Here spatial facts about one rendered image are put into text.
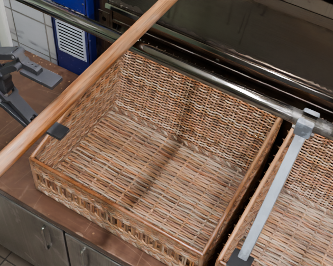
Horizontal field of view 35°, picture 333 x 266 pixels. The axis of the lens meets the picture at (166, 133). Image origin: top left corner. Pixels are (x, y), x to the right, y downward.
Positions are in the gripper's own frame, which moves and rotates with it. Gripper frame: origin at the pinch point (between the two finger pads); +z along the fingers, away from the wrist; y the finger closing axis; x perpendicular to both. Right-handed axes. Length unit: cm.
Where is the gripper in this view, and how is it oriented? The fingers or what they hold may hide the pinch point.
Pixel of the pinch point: (56, 107)
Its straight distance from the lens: 95.9
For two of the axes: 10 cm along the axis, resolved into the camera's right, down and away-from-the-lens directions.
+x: -5.1, 6.4, -5.7
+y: -0.5, 6.4, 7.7
